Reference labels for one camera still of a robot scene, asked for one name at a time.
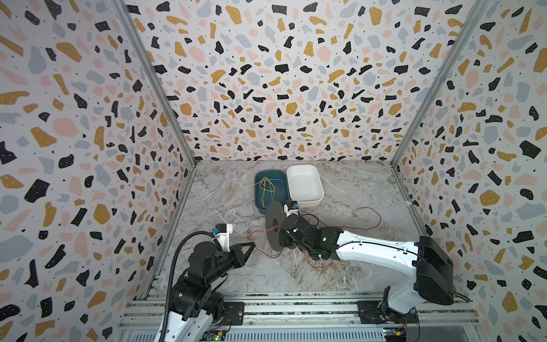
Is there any teal plastic bin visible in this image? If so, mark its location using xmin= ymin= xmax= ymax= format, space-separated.
xmin=254 ymin=170 xmax=290 ymax=215

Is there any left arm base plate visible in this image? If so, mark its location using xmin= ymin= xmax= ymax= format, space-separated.
xmin=212 ymin=302 xmax=245 ymax=326

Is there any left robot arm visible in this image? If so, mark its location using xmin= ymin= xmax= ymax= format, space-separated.
xmin=155 ymin=231 xmax=256 ymax=341

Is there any white plastic bin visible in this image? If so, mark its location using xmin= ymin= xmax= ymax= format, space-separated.
xmin=286 ymin=165 xmax=324 ymax=208

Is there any yellow cable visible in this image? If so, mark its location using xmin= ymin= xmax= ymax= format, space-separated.
xmin=232 ymin=176 xmax=278 ymax=210

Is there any left frame post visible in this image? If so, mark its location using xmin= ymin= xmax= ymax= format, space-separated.
xmin=112 ymin=0 xmax=197 ymax=169

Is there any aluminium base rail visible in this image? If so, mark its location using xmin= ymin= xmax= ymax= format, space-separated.
xmin=117 ymin=291 xmax=481 ymax=342

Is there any right frame post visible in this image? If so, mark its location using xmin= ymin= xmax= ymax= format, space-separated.
xmin=390 ymin=0 xmax=488 ymax=171

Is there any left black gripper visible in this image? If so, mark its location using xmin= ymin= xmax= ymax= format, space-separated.
xmin=204 ymin=240 xmax=255 ymax=286

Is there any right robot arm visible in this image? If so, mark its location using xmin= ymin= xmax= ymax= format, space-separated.
xmin=269 ymin=214 xmax=469 ymax=324

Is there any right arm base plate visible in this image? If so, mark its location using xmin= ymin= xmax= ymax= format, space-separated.
xmin=357 ymin=301 xmax=418 ymax=325

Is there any frame post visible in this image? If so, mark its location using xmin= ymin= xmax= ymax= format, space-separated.
xmin=112 ymin=0 xmax=197 ymax=169
xmin=390 ymin=0 xmax=488 ymax=171

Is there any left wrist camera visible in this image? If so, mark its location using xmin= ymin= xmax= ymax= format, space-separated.
xmin=212 ymin=223 xmax=233 ymax=252

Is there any grey cable spool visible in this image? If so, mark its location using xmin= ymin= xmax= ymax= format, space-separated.
xmin=265 ymin=201 xmax=293 ymax=252

